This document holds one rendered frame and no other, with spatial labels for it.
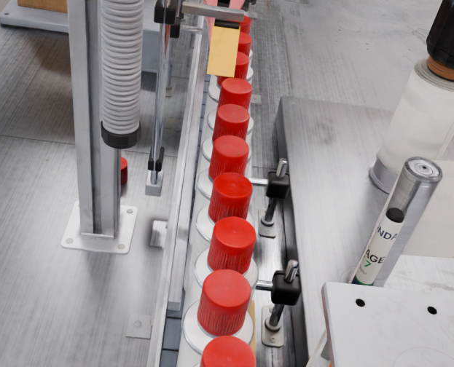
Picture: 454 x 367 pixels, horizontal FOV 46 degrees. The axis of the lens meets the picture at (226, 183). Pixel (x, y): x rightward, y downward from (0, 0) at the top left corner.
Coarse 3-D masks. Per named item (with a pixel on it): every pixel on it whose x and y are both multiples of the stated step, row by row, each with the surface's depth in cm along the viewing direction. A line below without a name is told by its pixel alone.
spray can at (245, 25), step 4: (244, 16) 68; (232, 20) 66; (244, 20) 67; (248, 20) 67; (240, 24) 66; (244, 24) 66; (248, 24) 67; (240, 28) 66; (244, 28) 67; (248, 28) 67; (244, 32) 67; (248, 32) 68; (252, 52) 70; (252, 56) 70
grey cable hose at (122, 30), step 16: (112, 0) 37; (128, 0) 37; (112, 16) 38; (128, 16) 38; (112, 32) 39; (128, 32) 39; (112, 48) 40; (128, 48) 40; (112, 64) 41; (128, 64) 41; (112, 80) 42; (128, 80) 42; (112, 96) 42; (128, 96) 43; (112, 112) 43; (128, 112) 44; (112, 128) 45; (128, 128) 45; (112, 144) 46; (128, 144) 46
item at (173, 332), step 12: (204, 84) 93; (204, 96) 91; (204, 108) 88; (192, 192) 72; (192, 204) 70; (168, 312) 57; (180, 312) 57; (168, 324) 56; (180, 324) 56; (168, 336) 55; (180, 336) 55; (168, 348) 54; (168, 360) 53
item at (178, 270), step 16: (192, 112) 72; (192, 128) 69; (192, 144) 67; (192, 160) 64; (192, 176) 62; (176, 240) 54; (176, 256) 53; (176, 272) 51; (176, 288) 50; (176, 304) 49
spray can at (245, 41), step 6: (240, 36) 64; (246, 36) 64; (240, 42) 62; (246, 42) 63; (240, 48) 63; (246, 48) 63; (246, 54) 64; (252, 72) 66; (216, 78) 65; (246, 78) 65
